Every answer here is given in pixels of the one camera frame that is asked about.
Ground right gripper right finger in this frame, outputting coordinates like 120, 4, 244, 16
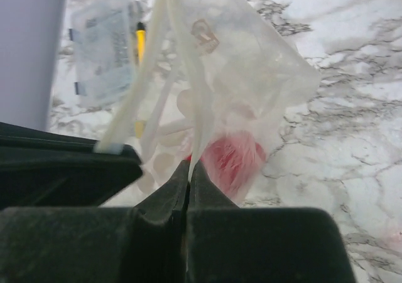
187, 164, 352, 282

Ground red toy bell pepper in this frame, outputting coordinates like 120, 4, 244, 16
200, 130, 266, 204

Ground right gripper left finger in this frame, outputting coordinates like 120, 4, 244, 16
1, 161, 188, 282

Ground clear plastic screw box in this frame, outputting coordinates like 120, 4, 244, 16
70, 0, 143, 108

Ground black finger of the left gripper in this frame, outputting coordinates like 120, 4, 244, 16
1, 123, 143, 208

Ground clear zip top bag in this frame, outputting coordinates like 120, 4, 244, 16
94, 0, 320, 193

